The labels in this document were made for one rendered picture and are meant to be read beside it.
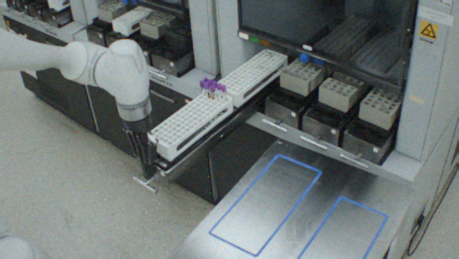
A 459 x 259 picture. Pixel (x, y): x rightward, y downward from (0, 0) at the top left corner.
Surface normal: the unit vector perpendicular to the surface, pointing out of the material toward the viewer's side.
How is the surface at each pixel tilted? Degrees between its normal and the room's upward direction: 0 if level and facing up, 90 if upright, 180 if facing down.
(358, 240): 0
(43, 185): 0
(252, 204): 0
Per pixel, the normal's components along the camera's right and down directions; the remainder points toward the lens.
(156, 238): -0.06, -0.77
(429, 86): -0.63, 0.52
